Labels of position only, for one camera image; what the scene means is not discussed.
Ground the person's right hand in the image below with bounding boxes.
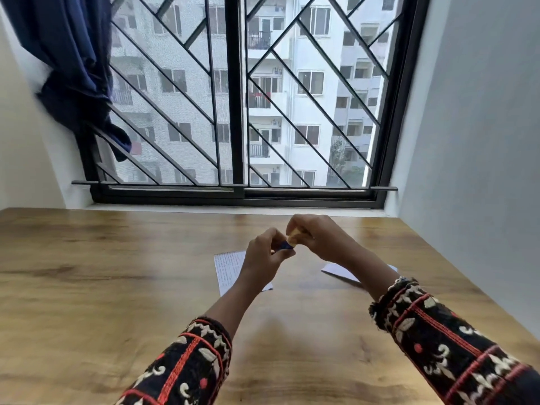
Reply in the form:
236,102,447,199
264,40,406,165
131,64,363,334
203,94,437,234
285,214,360,267

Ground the person's left hand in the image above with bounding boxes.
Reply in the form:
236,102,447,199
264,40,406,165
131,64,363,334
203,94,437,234
239,228,296,292

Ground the person's left forearm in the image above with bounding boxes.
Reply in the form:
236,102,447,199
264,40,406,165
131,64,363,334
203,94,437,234
113,275,263,405

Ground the person's right forearm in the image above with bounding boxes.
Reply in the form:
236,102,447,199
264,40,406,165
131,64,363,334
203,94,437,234
341,244,540,405

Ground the blank white paper sheet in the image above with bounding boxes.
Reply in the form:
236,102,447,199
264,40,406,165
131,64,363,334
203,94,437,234
321,262,398,288

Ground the handwritten white paper sheet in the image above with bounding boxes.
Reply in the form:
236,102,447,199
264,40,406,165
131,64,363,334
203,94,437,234
214,250,274,297

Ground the white apartment building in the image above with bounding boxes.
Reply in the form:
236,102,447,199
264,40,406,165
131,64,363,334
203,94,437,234
96,0,399,188

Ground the black metal window grille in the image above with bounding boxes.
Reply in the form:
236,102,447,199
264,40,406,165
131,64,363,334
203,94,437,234
71,0,405,193

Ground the dark blue curtain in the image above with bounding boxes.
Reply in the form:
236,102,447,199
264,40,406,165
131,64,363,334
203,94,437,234
0,0,132,162

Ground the black window frame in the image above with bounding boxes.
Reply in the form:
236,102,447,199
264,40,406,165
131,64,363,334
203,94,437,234
76,0,432,210

